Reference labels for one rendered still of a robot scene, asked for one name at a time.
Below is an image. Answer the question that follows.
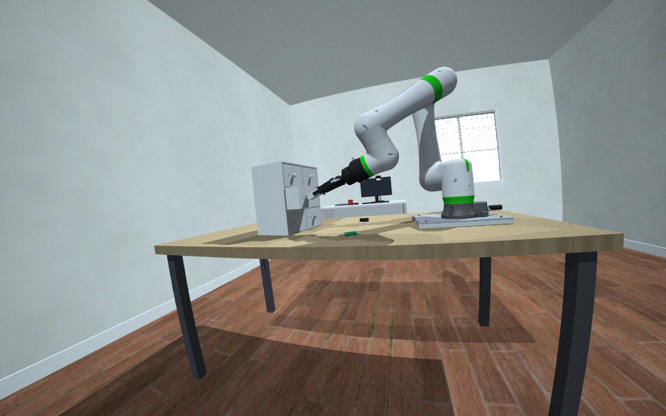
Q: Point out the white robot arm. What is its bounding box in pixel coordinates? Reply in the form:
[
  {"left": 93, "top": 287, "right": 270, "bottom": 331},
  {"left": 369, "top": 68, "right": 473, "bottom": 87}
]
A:
[{"left": 349, "top": 67, "right": 502, "bottom": 219}]

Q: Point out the white chest of drawers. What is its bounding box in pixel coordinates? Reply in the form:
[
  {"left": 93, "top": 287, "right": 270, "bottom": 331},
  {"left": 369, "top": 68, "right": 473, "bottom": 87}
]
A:
[{"left": 251, "top": 161, "right": 322, "bottom": 235}]

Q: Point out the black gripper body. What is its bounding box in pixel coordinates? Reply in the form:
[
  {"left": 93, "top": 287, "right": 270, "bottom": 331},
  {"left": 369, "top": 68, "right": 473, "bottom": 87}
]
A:
[{"left": 334, "top": 166, "right": 357, "bottom": 185}]

